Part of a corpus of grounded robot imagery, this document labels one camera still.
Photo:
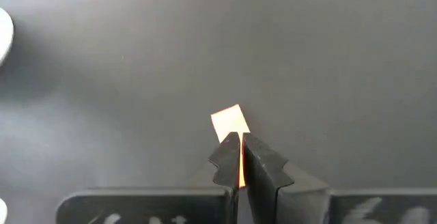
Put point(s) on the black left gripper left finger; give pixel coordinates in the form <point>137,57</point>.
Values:
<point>228,162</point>

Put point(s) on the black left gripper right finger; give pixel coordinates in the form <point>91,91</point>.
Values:
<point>266,183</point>

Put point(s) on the orange eraser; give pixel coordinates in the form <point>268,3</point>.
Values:
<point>229,121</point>

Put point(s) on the white plant pot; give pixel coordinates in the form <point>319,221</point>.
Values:
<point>5,36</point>

